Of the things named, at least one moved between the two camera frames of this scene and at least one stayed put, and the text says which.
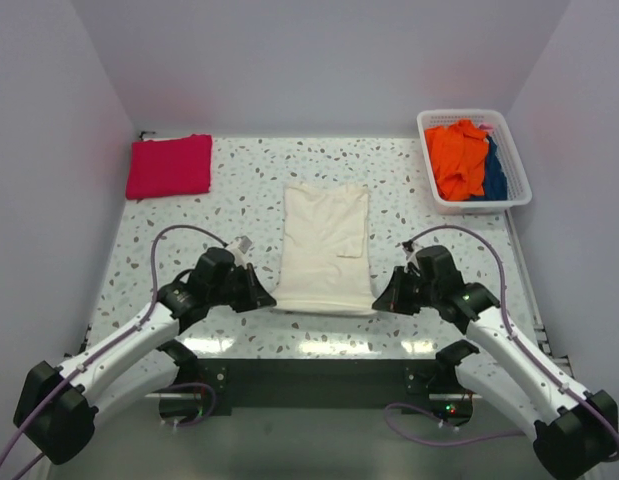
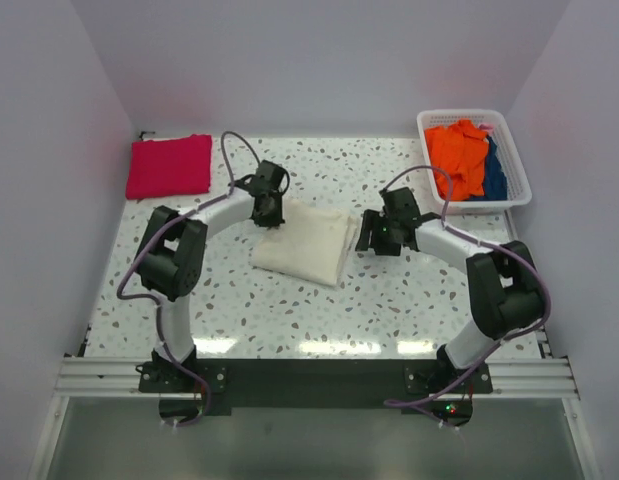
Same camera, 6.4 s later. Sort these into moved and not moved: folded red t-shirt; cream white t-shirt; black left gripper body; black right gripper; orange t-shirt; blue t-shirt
Moved: black right gripper; cream white t-shirt; black left gripper body
Not moved: blue t-shirt; orange t-shirt; folded red t-shirt
